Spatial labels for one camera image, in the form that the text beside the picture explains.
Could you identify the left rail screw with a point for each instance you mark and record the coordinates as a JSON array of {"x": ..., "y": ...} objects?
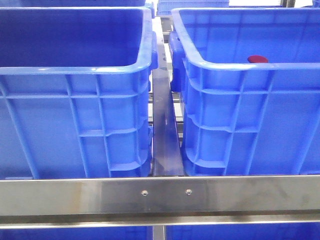
[{"x": 144, "y": 192}]

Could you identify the blue bin front right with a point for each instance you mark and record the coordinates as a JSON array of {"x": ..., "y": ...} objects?
[{"x": 243, "y": 118}]

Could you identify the steel front rail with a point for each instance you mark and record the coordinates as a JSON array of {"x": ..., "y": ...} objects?
[{"x": 115, "y": 202}]

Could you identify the steel divider bar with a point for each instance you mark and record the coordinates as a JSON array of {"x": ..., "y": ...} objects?
[{"x": 167, "y": 160}]

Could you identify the red push button tall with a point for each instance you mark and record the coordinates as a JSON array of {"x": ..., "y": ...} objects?
[{"x": 257, "y": 59}]

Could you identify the blue bin front left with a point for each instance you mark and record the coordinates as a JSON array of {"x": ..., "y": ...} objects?
[{"x": 74, "y": 92}]

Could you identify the lower shelf blue bin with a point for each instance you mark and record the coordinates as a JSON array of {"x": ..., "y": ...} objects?
[{"x": 98, "y": 233}]

